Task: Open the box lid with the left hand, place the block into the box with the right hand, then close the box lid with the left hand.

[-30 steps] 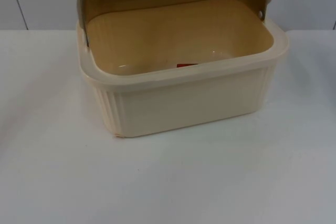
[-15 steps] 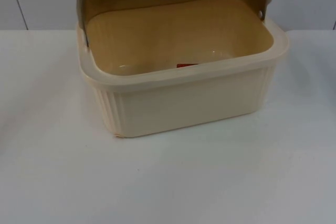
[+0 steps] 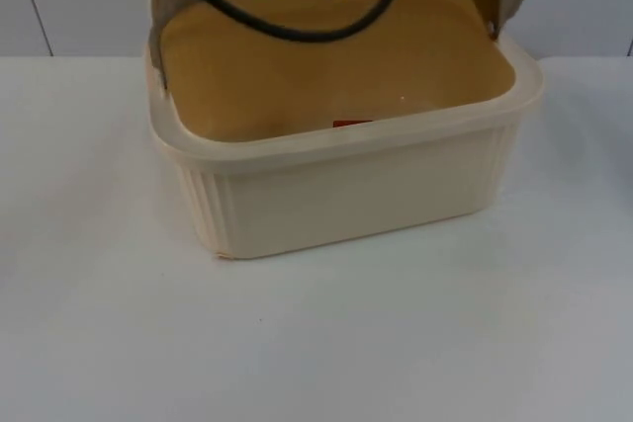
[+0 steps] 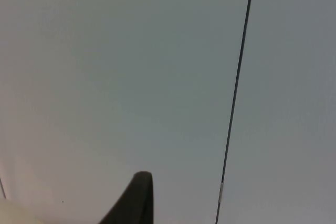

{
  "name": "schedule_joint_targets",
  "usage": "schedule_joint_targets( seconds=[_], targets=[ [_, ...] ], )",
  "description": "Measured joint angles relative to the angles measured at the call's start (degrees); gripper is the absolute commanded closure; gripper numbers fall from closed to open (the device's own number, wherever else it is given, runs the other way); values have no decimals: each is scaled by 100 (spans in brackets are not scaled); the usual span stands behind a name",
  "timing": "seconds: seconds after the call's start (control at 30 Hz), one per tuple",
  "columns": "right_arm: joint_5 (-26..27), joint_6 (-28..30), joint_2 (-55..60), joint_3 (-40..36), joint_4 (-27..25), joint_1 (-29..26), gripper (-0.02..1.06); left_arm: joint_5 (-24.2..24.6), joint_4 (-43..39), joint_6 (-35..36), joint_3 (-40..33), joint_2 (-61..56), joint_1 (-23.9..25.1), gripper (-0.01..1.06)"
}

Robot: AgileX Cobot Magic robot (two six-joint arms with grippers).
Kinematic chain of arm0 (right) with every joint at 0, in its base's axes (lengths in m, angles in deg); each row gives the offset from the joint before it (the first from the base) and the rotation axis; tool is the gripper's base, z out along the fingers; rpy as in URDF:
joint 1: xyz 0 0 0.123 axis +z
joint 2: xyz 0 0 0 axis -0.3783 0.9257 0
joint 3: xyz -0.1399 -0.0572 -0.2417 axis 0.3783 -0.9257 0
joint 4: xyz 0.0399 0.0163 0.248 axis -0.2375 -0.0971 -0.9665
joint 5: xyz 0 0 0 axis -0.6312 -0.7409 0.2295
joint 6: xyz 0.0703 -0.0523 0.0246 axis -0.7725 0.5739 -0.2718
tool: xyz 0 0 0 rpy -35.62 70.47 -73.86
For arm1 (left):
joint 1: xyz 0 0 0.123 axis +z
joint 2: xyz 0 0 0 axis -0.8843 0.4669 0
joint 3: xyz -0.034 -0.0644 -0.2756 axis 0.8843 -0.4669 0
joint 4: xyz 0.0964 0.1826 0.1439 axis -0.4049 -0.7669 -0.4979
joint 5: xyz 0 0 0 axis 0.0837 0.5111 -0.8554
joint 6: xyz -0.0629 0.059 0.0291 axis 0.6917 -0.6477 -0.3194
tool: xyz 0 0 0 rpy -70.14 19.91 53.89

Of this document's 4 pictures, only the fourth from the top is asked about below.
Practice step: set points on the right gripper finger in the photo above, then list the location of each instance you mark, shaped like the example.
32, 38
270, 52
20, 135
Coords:
136, 200

